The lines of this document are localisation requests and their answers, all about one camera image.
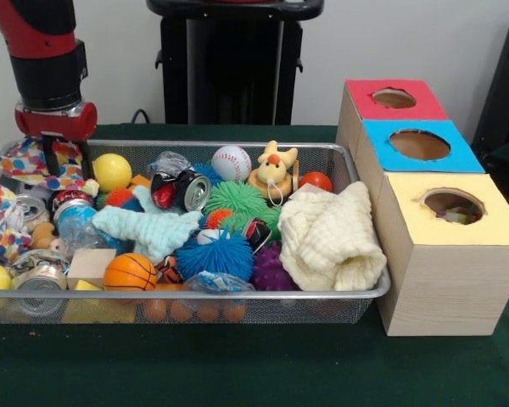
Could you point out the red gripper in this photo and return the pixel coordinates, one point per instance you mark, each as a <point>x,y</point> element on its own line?
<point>55,124</point>

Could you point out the cream muslin cloth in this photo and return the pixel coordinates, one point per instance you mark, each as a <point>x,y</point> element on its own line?
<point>331,237</point>

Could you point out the polka dot cloth white backing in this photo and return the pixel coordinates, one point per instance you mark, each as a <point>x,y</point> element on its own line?
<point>458,216</point>

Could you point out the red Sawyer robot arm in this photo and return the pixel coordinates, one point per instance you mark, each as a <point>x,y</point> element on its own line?
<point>42,42</point>

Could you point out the silver mesh bin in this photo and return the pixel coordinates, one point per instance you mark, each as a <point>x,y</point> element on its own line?
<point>195,293</point>

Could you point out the wooden box with three holes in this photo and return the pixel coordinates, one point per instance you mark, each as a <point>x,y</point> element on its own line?
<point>449,288</point>

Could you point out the yellow ball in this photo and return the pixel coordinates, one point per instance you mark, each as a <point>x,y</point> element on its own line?
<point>112,171</point>

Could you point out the light blue muslin cloth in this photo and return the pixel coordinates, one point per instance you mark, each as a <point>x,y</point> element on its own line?
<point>152,229</point>

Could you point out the orange toy basketball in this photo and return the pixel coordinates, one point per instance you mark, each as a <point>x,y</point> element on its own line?
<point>129,273</point>

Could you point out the white toy baseball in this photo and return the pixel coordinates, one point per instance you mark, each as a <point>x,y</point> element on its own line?
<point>232,163</point>

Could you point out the green spiky puffer ball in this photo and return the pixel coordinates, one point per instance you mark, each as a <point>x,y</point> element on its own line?
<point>235,199</point>

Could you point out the blue spiky puffer ball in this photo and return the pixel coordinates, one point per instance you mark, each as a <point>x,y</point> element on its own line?
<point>216,258</point>

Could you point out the yellow plush chick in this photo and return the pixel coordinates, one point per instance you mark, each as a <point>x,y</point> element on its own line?
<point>273,169</point>

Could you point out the red orange ball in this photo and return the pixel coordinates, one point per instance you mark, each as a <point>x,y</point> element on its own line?
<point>318,181</point>

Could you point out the dark green table cloth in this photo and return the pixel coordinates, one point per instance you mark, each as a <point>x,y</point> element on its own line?
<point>237,369</point>

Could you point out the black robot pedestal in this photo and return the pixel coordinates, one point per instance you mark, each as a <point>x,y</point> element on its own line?
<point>237,63</point>

